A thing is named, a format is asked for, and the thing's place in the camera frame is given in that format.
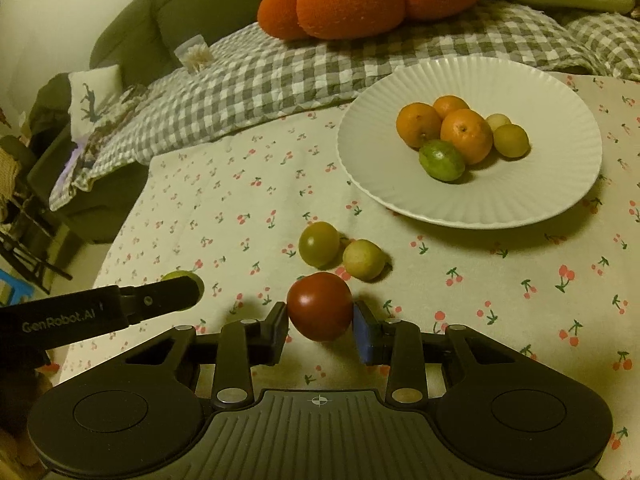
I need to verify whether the white ribbed plate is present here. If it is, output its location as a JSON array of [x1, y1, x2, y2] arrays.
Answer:
[[336, 56, 603, 230]]

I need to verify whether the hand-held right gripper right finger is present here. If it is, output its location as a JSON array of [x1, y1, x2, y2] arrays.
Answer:
[[352, 300, 533, 407]]

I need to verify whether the orange mandarin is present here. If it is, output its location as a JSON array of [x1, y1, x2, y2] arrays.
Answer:
[[396, 102, 443, 149], [432, 95, 471, 120], [440, 108, 494, 165]]

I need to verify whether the purple cloth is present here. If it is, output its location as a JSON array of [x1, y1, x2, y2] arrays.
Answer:
[[57, 142, 88, 188]]

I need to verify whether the greenish brown round fruit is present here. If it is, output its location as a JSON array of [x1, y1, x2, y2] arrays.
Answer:
[[298, 221, 341, 268]]

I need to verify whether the dark furniture frame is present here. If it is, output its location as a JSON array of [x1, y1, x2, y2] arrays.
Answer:
[[0, 195, 58, 296]]

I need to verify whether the olive green sofa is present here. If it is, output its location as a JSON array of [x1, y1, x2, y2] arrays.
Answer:
[[27, 0, 306, 246]]

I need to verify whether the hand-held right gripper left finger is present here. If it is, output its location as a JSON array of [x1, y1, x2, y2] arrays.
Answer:
[[120, 301, 291, 408]]

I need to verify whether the white embroidered pillow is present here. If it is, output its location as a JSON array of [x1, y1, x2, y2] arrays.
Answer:
[[67, 65, 124, 139]]

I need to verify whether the olive yellow round fruit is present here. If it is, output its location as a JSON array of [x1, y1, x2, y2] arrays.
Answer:
[[493, 124, 530, 158]]

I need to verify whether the grey checked blanket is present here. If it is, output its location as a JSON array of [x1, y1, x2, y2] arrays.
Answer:
[[50, 0, 640, 211]]

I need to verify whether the green citrus fruit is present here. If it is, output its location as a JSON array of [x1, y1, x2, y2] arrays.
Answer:
[[418, 140, 466, 183], [160, 270, 205, 302]]

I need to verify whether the red tomato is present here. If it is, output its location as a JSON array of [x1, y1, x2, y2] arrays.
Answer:
[[286, 272, 354, 343]]

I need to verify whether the cherry print tablecloth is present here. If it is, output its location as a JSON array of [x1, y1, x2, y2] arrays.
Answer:
[[50, 72, 640, 480]]

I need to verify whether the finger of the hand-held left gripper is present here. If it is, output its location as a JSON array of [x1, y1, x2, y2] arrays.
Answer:
[[118, 276, 202, 327]]

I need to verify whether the dark cloth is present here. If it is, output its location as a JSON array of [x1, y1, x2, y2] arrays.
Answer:
[[27, 74, 76, 136]]

